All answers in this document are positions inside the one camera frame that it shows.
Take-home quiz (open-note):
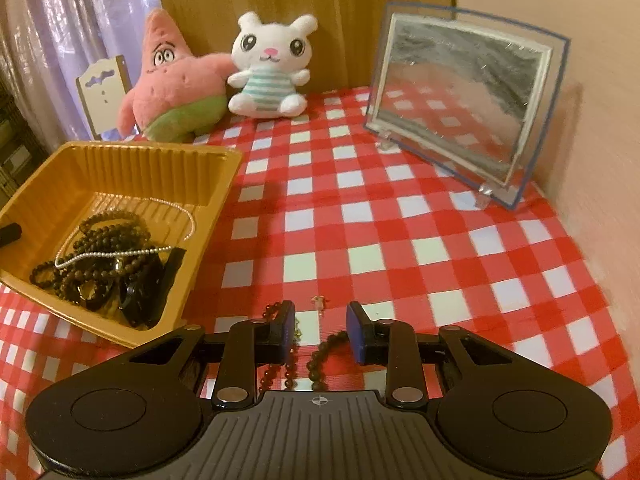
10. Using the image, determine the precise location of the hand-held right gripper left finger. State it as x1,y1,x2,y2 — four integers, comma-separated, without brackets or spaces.
127,301,296,409

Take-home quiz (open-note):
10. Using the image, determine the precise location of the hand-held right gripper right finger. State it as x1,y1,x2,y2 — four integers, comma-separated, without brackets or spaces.
346,301,516,408

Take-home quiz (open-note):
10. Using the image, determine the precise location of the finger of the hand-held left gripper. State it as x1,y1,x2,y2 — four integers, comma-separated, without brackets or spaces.
0,222,24,249

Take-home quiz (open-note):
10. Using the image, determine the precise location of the dark red bead bracelet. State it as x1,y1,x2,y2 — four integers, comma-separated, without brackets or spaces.
257,302,302,395

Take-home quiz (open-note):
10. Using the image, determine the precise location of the black wrist watch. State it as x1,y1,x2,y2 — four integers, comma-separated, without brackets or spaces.
117,247,187,331

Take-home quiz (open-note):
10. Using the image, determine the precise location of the orange plastic tray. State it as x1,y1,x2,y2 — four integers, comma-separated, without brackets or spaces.
0,141,245,350

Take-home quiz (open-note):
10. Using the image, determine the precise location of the dark storage rack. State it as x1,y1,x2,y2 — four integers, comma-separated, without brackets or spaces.
0,80,37,211

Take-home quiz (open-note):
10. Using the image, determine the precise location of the red white checkered tablecloth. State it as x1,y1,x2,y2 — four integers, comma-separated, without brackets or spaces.
0,87,627,480

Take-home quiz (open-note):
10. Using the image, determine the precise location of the small white toy chair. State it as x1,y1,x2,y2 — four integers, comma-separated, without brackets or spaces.
76,55,132,141

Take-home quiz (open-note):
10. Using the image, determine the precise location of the lilac sheer curtain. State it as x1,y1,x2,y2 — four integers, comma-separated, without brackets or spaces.
0,0,163,141

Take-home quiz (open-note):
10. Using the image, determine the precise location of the pink starfish plush toy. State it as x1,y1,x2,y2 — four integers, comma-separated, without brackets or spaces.
117,8,237,144

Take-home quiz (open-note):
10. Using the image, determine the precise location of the white bunny plush toy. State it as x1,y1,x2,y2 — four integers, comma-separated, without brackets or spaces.
227,11,319,120

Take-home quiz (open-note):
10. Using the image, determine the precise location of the dark wooden bead necklace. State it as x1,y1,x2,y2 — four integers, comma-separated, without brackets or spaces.
30,210,153,307

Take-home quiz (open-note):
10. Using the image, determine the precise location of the white pearl necklace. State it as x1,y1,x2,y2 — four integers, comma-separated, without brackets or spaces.
54,197,196,269

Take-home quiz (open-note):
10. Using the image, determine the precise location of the glass sand art frame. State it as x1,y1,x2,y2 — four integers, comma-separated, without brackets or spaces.
362,1,572,211

